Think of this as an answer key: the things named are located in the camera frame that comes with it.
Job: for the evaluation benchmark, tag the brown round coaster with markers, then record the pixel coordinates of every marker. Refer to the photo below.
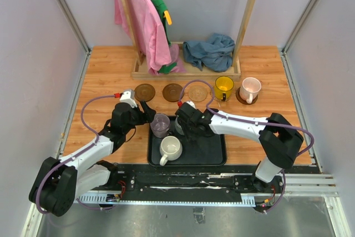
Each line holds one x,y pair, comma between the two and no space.
241,100
171,92
145,92

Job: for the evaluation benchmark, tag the black baking tray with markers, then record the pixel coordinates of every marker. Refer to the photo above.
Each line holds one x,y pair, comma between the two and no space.
203,151

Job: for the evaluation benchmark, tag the woven rattan coaster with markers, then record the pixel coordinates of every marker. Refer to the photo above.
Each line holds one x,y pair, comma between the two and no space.
216,96
197,93

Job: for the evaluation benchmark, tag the grey ceramic mug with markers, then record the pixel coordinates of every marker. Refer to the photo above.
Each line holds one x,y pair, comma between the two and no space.
178,127

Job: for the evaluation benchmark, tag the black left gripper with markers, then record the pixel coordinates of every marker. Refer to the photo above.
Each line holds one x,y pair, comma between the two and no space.
148,112

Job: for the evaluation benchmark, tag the green garment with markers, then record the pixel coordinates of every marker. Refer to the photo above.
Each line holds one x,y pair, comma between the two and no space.
163,20

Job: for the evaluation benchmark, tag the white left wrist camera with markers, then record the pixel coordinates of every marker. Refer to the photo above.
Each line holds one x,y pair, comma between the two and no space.
128,97

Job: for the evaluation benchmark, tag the wooden clothes rack frame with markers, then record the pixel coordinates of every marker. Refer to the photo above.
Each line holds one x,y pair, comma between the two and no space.
140,71

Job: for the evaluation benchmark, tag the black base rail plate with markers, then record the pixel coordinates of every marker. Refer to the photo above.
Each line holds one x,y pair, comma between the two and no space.
136,184

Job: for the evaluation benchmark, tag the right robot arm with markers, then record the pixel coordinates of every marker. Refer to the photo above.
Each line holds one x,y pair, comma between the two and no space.
280,140

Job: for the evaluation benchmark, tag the yellow mug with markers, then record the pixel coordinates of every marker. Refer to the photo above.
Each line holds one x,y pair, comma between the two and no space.
224,86

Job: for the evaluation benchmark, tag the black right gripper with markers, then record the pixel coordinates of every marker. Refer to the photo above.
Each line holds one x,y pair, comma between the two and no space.
183,124

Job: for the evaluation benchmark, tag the pink ceramic mug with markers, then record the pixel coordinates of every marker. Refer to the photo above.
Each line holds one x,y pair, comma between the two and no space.
249,89

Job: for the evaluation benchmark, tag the blue crumpled cloth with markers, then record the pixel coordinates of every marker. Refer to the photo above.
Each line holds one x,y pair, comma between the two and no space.
215,53

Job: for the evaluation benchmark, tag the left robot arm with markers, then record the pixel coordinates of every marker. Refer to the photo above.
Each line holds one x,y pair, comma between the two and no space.
80,162

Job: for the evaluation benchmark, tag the white ceramic mug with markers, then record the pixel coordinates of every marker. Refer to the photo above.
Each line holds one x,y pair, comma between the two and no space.
170,149

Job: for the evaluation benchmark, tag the purple translucent cup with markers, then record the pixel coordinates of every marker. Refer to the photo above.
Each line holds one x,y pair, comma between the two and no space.
160,125

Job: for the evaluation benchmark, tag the pink shirt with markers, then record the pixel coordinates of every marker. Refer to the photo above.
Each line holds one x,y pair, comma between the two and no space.
147,31

